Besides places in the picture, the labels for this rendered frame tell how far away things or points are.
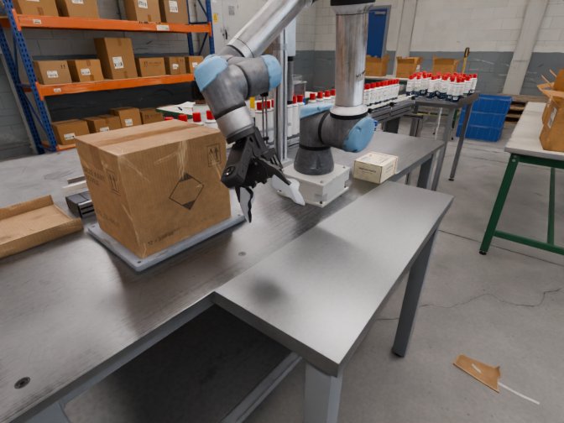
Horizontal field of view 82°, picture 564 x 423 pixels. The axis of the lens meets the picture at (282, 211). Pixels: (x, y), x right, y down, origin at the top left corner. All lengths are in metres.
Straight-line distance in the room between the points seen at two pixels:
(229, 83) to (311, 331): 0.52
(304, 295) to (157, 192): 0.43
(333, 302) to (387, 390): 0.97
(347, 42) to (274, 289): 0.67
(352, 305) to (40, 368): 0.59
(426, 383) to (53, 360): 1.44
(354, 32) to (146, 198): 0.68
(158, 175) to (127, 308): 0.31
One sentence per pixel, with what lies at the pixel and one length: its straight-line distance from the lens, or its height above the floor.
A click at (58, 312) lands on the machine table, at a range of 0.85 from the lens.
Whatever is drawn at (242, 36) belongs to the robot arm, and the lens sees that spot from 0.91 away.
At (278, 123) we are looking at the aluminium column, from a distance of 1.53.
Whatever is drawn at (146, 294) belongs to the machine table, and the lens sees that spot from 0.81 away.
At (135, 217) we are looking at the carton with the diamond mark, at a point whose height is 0.97.
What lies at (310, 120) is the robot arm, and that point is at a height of 1.11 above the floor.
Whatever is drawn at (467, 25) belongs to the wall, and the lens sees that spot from 8.86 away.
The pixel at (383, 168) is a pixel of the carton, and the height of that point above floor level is 0.90.
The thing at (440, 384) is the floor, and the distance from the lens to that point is 1.76.
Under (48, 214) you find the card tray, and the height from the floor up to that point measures 0.83.
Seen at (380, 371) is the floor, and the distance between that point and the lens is 1.72.
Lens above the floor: 1.33
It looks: 27 degrees down
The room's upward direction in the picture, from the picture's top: straight up
